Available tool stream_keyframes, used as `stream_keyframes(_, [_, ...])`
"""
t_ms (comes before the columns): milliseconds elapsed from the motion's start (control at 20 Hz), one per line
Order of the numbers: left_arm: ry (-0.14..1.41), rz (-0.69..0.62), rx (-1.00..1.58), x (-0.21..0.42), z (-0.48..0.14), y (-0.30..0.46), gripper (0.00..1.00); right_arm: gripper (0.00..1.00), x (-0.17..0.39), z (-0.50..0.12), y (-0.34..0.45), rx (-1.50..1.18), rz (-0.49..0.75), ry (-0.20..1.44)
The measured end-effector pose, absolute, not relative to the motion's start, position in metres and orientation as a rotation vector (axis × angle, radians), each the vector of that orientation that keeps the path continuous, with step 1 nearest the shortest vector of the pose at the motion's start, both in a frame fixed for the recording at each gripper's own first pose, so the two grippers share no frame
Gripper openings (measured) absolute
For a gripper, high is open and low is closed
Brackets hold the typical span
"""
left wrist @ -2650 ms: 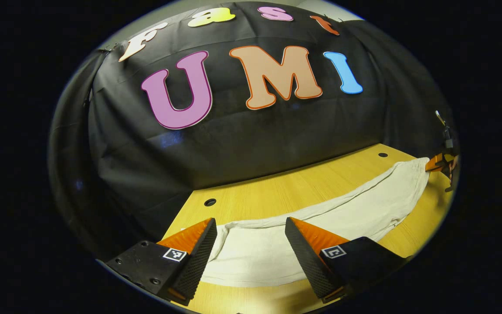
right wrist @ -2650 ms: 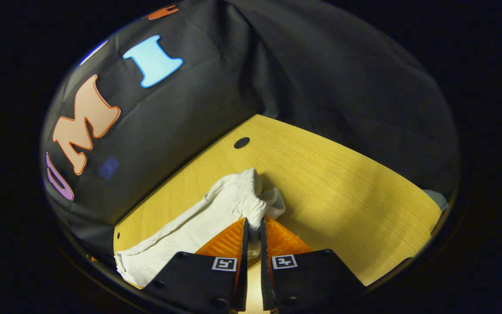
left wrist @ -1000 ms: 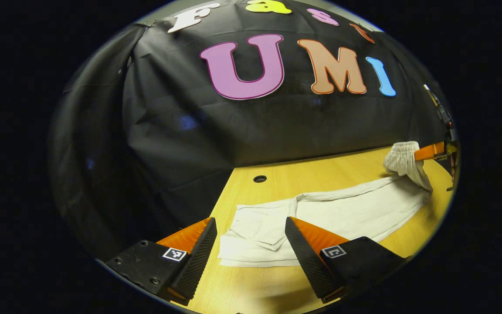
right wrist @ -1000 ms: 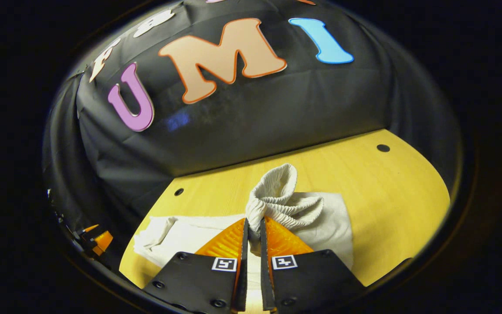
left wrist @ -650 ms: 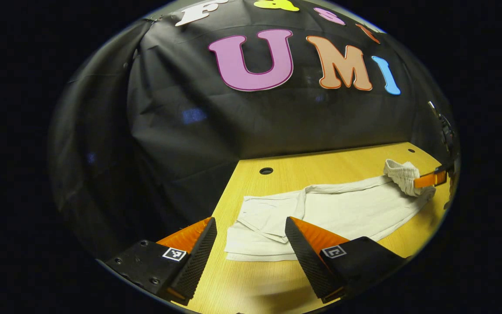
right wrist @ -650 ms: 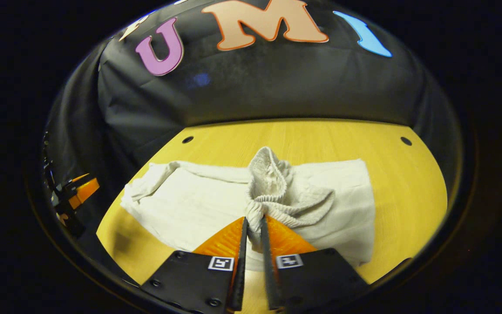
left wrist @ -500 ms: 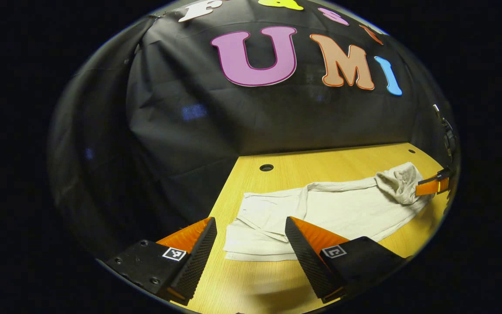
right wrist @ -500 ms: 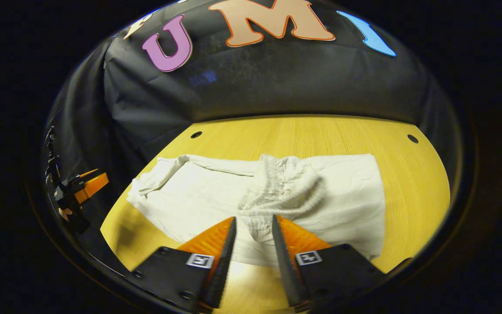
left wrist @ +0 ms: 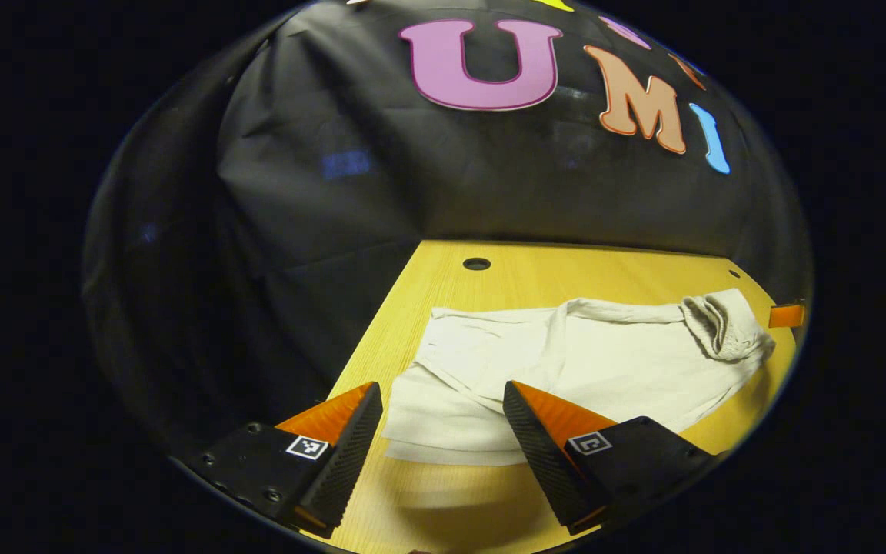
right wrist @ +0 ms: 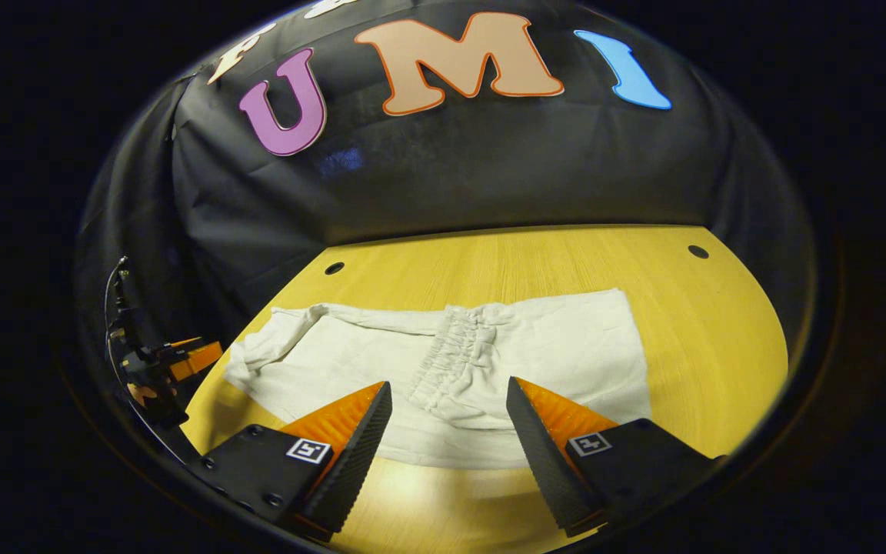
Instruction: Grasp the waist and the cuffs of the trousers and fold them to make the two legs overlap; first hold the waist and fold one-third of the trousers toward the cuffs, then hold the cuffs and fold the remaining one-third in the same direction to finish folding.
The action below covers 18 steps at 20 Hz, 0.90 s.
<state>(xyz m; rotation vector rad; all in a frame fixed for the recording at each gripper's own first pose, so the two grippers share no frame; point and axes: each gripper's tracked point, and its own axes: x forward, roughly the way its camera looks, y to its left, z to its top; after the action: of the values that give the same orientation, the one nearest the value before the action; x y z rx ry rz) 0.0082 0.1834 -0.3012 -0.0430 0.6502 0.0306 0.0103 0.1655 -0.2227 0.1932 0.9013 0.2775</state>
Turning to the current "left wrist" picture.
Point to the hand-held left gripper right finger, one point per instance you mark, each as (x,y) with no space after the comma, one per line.
(539,462)

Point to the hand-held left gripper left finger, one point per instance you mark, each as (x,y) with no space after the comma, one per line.
(347,462)

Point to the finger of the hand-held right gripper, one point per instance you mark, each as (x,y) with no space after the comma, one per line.
(787,315)

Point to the cream white jeans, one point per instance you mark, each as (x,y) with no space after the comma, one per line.
(612,362)

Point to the black backdrop cloth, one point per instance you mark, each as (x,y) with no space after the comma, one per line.
(381,200)

